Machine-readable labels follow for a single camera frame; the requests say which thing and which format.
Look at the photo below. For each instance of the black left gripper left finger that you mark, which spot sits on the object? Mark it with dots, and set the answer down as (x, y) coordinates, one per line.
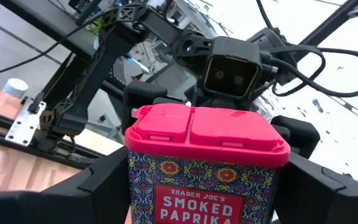
(73, 205)

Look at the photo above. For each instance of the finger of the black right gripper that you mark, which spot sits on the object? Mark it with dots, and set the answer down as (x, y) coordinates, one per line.
(300, 137)
(141, 95)

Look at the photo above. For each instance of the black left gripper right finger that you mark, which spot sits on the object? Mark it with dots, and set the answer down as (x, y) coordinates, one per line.
(322, 205)

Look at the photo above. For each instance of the smoked paprika tin red lid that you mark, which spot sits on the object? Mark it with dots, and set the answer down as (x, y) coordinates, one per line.
(204, 174)

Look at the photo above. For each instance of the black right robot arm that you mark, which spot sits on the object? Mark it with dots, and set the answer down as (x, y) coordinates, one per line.
(104, 62)

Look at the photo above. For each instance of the white cylinder container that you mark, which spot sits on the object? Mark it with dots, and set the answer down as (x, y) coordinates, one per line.
(15, 87)

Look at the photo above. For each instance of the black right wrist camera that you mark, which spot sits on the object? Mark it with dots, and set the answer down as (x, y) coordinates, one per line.
(232, 71)

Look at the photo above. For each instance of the silver corner bracket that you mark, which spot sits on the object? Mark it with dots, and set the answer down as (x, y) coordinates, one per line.
(23, 124)

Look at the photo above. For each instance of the black rig frame strut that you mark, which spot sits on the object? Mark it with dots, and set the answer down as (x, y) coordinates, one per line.
(331, 23)

